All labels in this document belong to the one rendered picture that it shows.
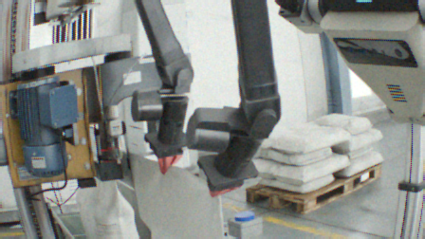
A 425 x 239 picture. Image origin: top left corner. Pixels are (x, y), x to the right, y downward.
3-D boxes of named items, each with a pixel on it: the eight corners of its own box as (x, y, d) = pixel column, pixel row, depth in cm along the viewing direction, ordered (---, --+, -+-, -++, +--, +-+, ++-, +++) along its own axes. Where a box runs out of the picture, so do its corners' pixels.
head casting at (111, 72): (184, 149, 156) (175, 43, 152) (108, 161, 144) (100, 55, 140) (143, 137, 182) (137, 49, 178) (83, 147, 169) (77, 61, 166)
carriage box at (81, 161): (98, 177, 141) (86, 66, 137) (11, 189, 125) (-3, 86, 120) (78, 163, 162) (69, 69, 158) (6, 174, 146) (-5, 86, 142)
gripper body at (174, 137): (142, 140, 127) (146, 113, 124) (178, 134, 133) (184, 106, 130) (156, 156, 123) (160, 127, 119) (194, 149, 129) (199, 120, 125)
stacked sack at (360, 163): (385, 164, 460) (385, 150, 458) (347, 182, 427) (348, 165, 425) (361, 160, 497) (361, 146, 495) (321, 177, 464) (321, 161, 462)
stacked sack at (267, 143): (328, 139, 456) (327, 122, 454) (266, 153, 426) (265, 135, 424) (299, 134, 494) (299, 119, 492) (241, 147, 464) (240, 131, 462)
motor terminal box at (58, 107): (81, 131, 115) (78, 83, 113) (56, 139, 107) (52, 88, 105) (64, 130, 120) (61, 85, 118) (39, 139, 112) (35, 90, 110)
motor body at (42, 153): (76, 175, 118) (64, 74, 114) (30, 181, 110) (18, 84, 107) (64, 165, 131) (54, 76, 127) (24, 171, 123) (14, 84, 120)
